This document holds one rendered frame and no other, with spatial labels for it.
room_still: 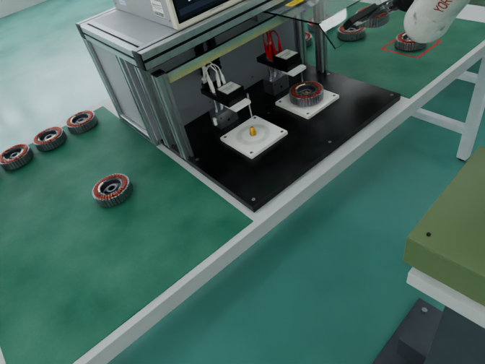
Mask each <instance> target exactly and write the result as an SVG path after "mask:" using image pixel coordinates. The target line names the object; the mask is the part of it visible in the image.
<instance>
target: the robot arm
mask: <svg viewBox="0 0 485 364"><path fill-rule="evenodd" d="M469 1H470V0H387V1H384V2H383V5H384V6H385V8H386V9H387V10H388V9H389V11H388V12H390V13H392V12H395V11H397V10H399V9H400V11H403V12H406V15H405V17H404V21H403V27H404V30H405V33H406V34H407V36H408V37H409V38H410V39H411V40H413V41H414V42H417V43H431V42H433V41H436V40H437V39H439V38H441V37H442V36H443V35H444V34H445V33H446V31H447V30H448V28H449V26H450V25H451V24H452V23H453V21H454V19H455V18H456V17H457V16H458V15H459V13H460V12H461V11H462V10H463V8H464V7H465V6H466V5H467V4H468V3H469ZM387 3H388V4H387Z"/></svg>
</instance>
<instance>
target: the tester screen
mask: <svg viewBox="0 0 485 364"><path fill-rule="evenodd" d="M174 1H175V5H176V8H177V11H178V16H179V18H180V20H182V19H185V18H186V17H189V16H191V15H192V14H195V13H197V12H200V11H201V10H203V9H206V8H208V7H210V6H212V5H214V4H217V3H219V2H221V1H223V0H214V1H212V2H210V3H208V4H205V5H203V6H201V7H199V8H198V9H194V10H193V11H191V12H189V13H186V14H184V15H182V16H180V12H179V9H182V8H184V7H186V6H188V5H190V4H193V3H195V2H197V1H200V0H193V1H190V2H187V0H174Z"/></svg>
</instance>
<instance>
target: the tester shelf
mask: <svg viewBox="0 0 485 364"><path fill-rule="evenodd" d="M283 1H285V0H242V1H240V2H237V3H236V4H233V5H232V6H229V7H227V8H226V9H223V10H221V11H219V12H217V13H215V14H213V15H211V16H209V17H206V18H204V19H202V20H200V21H198V22H196V23H194V24H192V25H189V26H187V27H185V28H183V29H182V30H179V31H177V30H175V29H174V28H171V27H168V26H166V25H162V24H160V23H157V22H153V21H151V20H148V19H145V18H143V17H139V16H136V15H134V14H131V13H128V12H125V11H122V10H119V9H116V8H115V7H114V8H112V9H109V10H107V11H105V12H102V13H100V14H97V15H95V16H93V17H90V18H88V19H85V20H83V21H81V22H78V23H75V25H76V26H77V29H78V31H79V33H80V35H81V37H82V38H84V39H85V40H88V41H90V42H92V43H94V44H95V45H97V46H99V47H101V48H104V49H105V50H106V51H109V52H111V53H113V54H115V55H116V56H118V57H120V58H122V59H124V60H126V61H128V62H129V63H131V64H133V65H135V66H137V67H139V68H140V69H143V70H144V71H147V70H149V69H151V68H153V67H155V66H157V65H159V64H161V63H163V62H165V61H167V60H169V59H171V58H173V57H175V56H177V55H178V54H180V53H182V52H184V51H187V50H188V49H190V48H192V47H194V46H197V45H198V44H200V43H202V42H204V41H206V40H208V39H210V38H213V37H214V36H216V35H218V34H220V33H223V32H224V31H225V30H228V29H230V28H231V27H234V26H235V25H238V24H240V23H241V22H244V21H246V20H248V19H250V18H251V17H254V16H256V15H257V14H260V13H261V12H264V11H266V10H267V9H270V8H271V7H274V6H275V5H277V4H279V3H281V2H283Z"/></svg>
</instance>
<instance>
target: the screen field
mask: <svg viewBox="0 0 485 364"><path fill-rule="evenodd" d="M212 1H214V0H200V1H197V2H195V3H193V4H190V5H188V6H186V7H184V8H182V9H179V12H180V16H182V15H184V14H186V13H189V12H191V11H193V10H194V9H198V8H199V7H202V6H203V5H205V4H208V3H210V2H212Z"/></svg>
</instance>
